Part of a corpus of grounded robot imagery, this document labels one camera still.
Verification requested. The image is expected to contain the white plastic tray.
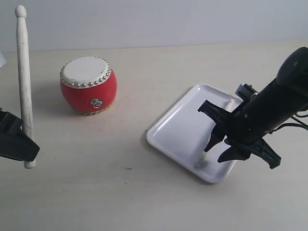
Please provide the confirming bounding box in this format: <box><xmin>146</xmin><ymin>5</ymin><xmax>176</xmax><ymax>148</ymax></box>
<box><xmin>146</xmin><ymin>84</ymin><xmax>242</xmax><ymax>183</ymax></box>

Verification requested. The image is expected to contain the wooden drumstick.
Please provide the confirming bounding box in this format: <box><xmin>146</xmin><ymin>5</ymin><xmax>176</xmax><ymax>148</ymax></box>
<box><xmin>194</xmin><ymin>126</ymin><xmax>224</xmax><ymax>168</ymax></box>
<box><xmin>14</xmin><ymin>5</ymin><xmax>37</xmax><ymax>169</ymax></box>

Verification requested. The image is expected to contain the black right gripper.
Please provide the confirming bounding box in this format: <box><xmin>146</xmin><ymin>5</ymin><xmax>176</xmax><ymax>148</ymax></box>
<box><xmin>197</xmin><ymin>91</ymin><xmax>308</xmax><ymax>170</ymax></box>

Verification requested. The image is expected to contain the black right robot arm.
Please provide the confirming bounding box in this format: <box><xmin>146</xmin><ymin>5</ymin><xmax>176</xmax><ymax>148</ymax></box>
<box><xmin>198</xmin><ymin>47</ymin><xmax>308</xmax><ymax>169</ymax></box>

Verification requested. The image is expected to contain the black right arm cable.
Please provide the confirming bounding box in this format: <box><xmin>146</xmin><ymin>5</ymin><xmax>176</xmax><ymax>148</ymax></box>
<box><xmin>267</xmin><ymin>110</ymin><xmax>308</xmax><ymax>134</ymax></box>

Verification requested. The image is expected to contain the red small drum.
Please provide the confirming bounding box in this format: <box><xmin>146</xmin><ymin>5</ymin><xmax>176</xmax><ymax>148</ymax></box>
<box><xmin>60</xmin><ymin>56</ymin><xmax>117</xmax><ymax>115</ymax></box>

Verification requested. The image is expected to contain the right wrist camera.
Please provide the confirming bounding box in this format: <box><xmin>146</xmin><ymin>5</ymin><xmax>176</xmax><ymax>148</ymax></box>
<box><xmin>235</xmin><ymin>83</ymin><xmax>258</xmax><ymax>102</ymax></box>

